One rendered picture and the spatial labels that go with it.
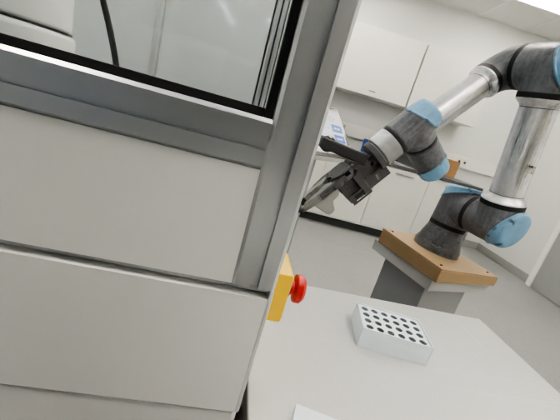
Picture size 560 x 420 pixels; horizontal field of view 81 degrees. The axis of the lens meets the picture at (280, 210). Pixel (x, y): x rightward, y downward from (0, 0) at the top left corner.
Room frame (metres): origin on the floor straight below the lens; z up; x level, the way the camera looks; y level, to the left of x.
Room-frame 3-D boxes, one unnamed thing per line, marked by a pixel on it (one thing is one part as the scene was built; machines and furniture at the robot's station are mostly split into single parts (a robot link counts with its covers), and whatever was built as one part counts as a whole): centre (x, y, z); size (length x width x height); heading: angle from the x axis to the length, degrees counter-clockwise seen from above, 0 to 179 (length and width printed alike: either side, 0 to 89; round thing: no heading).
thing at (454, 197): (1.09, -0.57, 0.97); 0.13 x 0.12 x 0.14; 26
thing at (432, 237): (1.09, -0.56, 0.85); 0.15 x 0.15 x 0.10
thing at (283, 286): (0.41, -0.02, 0.88); 0.07 x 0.05 x 0.07; 10
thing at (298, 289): (0.41, -0.05, 0.88); 0.04 x 0.03 x 0.04; 10
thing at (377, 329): (0.53, -0.25, 0.78); 0.12 x 0.08 x 0.04; 89
